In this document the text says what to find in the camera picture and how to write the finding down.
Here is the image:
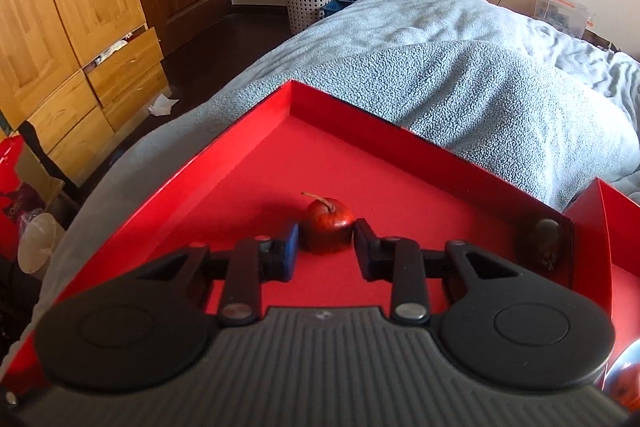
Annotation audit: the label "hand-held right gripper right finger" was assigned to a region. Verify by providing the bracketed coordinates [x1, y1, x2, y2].
[352, 218, 526, 326]

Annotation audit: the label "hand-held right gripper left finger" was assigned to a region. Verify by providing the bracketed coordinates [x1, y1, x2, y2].
[135, 222, 302, 328]

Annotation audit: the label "small red apple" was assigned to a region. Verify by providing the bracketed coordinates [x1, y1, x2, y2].
[299, 192, 357, 256]

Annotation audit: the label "shallow red cardboard tray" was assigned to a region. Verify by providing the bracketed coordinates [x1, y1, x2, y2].
[0, 79, 576, 395]

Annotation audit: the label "blue cartoon print bowl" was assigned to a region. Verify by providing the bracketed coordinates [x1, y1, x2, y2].
[600, 341, 640, 413]

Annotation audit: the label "grey fleece blanket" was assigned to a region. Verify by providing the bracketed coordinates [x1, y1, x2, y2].
[27, 39, 637, 338]

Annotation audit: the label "brown kiwi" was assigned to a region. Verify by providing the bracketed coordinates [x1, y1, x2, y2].
[531, 218, 564, 273]

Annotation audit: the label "crumpled white paper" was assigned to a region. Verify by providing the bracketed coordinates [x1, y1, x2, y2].
[146, 94, 181, 117]

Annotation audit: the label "white laundry basket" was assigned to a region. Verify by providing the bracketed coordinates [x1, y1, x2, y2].
[278, 0, 335, 36]

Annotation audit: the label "small blue plastic crate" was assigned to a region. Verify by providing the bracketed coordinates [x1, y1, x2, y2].
[322, 0, 352, 19]

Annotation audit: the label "light blue blanket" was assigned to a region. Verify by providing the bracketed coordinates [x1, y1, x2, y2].
[245, 0, 640, 195]

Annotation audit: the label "white plastic bucket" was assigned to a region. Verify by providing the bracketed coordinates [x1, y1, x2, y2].
[17, 212, 67, 282]

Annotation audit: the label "deep red cardboard box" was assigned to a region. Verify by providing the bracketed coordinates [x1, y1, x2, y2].
[564, 178, 640, 372]

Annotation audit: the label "red patterned bag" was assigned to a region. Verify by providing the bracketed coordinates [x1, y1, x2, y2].
[0, 134, 32, 260]

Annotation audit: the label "clear plastic storage box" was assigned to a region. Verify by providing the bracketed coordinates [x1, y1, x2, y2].
[530, 0, 592, 40]

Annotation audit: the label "wooden wardrobe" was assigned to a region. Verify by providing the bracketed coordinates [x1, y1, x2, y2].
[0, 0, 169, 188]

